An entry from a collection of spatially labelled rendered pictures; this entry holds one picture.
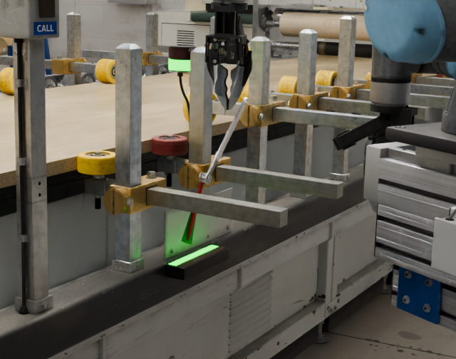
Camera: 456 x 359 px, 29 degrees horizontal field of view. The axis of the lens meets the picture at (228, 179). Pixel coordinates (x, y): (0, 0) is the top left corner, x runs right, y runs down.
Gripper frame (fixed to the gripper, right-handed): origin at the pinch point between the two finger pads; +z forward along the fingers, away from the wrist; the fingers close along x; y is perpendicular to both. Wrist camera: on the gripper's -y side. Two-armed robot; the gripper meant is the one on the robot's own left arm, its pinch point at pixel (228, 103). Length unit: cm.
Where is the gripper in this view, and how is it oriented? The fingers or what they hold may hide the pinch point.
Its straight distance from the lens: 180.9
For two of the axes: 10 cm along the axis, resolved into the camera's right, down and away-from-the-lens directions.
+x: 9.8, 0.7, -1.8
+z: -0.3, 9.8, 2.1
